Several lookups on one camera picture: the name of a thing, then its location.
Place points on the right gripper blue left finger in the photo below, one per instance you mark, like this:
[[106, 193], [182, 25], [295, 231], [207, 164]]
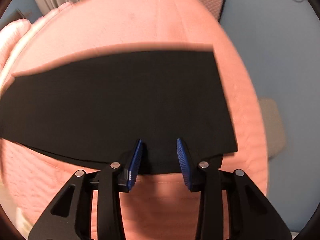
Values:
[[69, 214]]

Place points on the beige floor mat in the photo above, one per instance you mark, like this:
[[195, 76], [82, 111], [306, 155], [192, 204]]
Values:
[[274, 129]]

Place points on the pink speckled pillow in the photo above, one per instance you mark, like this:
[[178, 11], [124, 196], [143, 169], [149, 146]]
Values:
[[10, 35]]

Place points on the salmon quilted bedspread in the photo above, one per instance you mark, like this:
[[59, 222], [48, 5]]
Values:
[[159, 206]]

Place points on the light pink folded blanket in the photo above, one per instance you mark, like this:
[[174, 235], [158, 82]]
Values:
[[22, 43]]

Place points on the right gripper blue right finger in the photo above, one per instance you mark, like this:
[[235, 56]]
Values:
[[231, 204]]

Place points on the black pants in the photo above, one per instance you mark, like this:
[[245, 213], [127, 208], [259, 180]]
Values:
[[89, 112]]

